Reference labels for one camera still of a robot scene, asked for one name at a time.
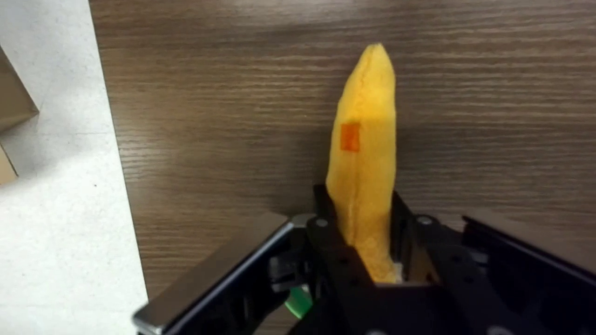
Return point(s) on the carrot plush toy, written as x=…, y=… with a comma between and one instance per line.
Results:
x=365, y=154

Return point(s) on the brown cardboard box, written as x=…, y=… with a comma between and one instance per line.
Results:
x=13, y=95

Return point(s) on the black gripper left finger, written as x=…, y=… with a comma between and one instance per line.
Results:
x=335, y=279

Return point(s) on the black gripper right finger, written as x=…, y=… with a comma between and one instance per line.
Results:
x=434, y=266

